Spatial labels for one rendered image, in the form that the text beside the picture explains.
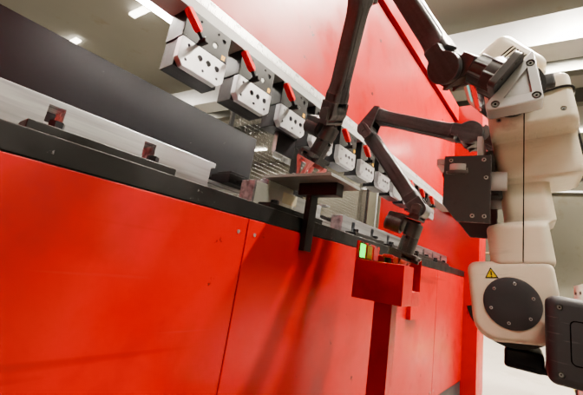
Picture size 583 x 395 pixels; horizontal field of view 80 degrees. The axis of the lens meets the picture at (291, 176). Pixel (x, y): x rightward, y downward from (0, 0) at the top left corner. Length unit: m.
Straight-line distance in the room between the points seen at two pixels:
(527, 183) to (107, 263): 0.90
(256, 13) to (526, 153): 0.86
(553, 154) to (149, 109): 1.33
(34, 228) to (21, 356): 0.19
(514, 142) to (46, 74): 1.38
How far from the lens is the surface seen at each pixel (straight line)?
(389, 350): 1.24
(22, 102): 0.81
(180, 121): 1.59
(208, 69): 1.02
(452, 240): 3.15
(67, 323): 0.73
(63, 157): 0.69
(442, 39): 0.94
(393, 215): 1.29
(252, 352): 1.02
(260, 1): 1.27
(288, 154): 1.27
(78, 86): 1.43
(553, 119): 0.94
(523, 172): 0.97
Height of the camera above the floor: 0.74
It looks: 14 degrees up
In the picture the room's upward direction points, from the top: 9 degrees clockwise
